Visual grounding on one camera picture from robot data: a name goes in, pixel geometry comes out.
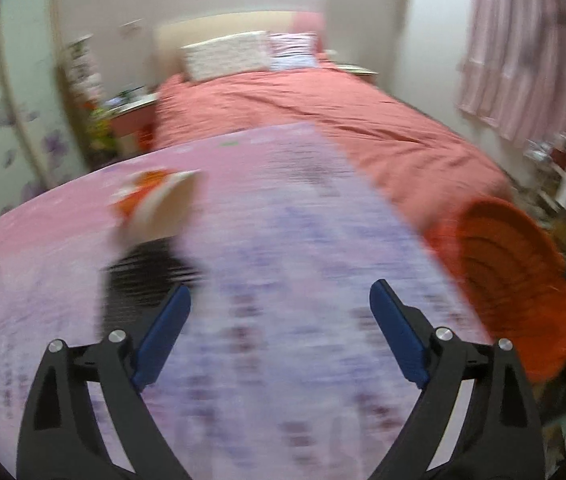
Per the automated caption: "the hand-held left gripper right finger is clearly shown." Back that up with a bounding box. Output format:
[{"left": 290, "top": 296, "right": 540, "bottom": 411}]
[{"left": 369, "top": 280, "right": 546, "bottom": 480}]

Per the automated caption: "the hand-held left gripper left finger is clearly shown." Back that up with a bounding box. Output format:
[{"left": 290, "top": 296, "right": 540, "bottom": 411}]
[{"left": 17, "top": 284, "right": 192, "bottom": 480}]

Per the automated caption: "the orange plastic basket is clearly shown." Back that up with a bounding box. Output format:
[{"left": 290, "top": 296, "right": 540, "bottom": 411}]
[{"left": 423, "top": 197, "right": 566, "bottom": 383}]

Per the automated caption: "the orange and white packet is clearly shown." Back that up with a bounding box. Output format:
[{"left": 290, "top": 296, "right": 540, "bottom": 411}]
[{"left": 108, "top": 169, "right": 204, "bottom": 251}]

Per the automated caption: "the black patterned cloth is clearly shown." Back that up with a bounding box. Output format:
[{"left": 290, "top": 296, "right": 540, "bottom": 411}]
[{"left": 100, "top": 240, "right": 204, "bottom": 341}]

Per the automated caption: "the pink floral printed blanket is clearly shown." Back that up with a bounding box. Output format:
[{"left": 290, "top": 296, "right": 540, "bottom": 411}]
[{"left": 0, "top": 122, "right": 494, "bottom": 480}]

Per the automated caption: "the pink nightstand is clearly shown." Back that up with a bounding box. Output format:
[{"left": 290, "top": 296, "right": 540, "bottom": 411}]
[{"left": 108, "top": 87, "right": 160, "bottom": 153}]

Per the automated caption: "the bed with red cover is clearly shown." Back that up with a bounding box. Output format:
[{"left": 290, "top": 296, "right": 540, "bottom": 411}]
[{"left": 153, "top": 52, "right": 514, "bottom": 231}]

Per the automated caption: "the artificial flower decoration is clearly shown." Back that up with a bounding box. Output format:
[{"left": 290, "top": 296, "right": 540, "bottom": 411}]
[{"left": 58, "top": 35, "right": 114, "bottom": 161}]

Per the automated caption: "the wooden nightstand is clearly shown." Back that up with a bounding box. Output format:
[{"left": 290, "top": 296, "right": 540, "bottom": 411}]
[{"left": 335, "top": 62, "right": 380, "bottom": 77}]

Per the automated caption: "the wardrobe with flower print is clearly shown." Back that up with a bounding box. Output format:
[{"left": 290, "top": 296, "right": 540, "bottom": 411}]
[{"left": 0, "top": 0, "right": 88, "bottom": 236}]

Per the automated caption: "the white floral pillow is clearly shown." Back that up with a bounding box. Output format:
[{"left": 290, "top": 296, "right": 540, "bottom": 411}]
[{"left": 180, "top": 30, "right": 272, "bottom": 82}]

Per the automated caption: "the striped pillow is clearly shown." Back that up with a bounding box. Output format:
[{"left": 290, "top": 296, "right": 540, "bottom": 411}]
[{"left": 268, "top": 32, "right": 320, "bottom": 72}]

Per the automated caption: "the cream and pink headboard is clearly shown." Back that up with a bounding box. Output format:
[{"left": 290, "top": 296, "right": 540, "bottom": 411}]
[{"left": 154, "top": 10, "right": 326, "bottom": 86}]

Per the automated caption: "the pink striped curtain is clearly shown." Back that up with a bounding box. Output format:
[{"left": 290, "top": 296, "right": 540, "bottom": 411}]
[{"left": 455, "top": 0, "right": 566, "bottom": 148}]

